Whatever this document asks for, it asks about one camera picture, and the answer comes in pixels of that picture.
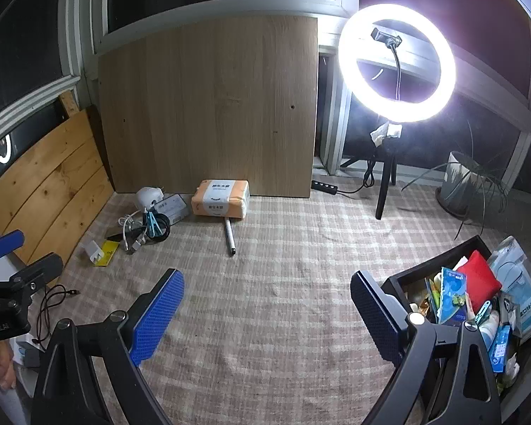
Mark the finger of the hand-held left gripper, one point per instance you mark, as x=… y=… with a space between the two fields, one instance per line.
x=35 y=272
x=2 y=244

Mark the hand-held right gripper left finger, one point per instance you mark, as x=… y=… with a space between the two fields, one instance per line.
x=155 y=318

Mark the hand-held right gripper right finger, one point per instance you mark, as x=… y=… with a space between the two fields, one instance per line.
x=376 y=314

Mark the black storage box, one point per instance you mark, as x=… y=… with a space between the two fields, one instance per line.
x=407 y=276

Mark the white charger plug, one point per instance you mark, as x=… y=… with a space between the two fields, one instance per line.
x=93 y=251

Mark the yellow card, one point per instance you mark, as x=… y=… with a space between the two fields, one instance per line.
x=110 y=255

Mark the white printed box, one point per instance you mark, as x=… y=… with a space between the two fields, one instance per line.
x=173 y=210

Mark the silver pen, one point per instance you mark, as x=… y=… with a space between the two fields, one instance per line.
x=229 y=237

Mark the white round charger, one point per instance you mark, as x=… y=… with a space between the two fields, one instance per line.
x=147 y=197

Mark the orange tissue pack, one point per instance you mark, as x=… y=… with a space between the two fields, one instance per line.
x=221 y=199

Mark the checked desktop cloth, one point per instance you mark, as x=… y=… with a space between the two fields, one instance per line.
x=270 y=296

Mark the person's left hand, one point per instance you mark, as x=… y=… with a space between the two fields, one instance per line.
x=4 y=369

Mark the pine wood board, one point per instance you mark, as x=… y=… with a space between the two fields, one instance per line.
x=48 y=186

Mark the blue packet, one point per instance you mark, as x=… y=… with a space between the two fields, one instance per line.
x=452 y=294

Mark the red pouch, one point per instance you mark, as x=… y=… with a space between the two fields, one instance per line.
x=480 y=274

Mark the small blue box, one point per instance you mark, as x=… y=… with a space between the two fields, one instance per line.
x=500 y=349

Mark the black power strip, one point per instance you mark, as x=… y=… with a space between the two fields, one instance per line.
x=324 y=187

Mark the clear mask bag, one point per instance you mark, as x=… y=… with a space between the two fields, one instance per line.
x=509 y=259

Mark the potted plant in white pot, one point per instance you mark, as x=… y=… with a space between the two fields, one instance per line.
x=458 y=181

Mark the crumpled white tissue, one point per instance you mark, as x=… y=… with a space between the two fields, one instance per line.
x=386 y=133

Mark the large light wooden board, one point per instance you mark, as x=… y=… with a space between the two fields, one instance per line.
x=203 y=106

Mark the black phone holder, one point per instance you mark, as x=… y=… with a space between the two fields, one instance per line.
x=386 y=35

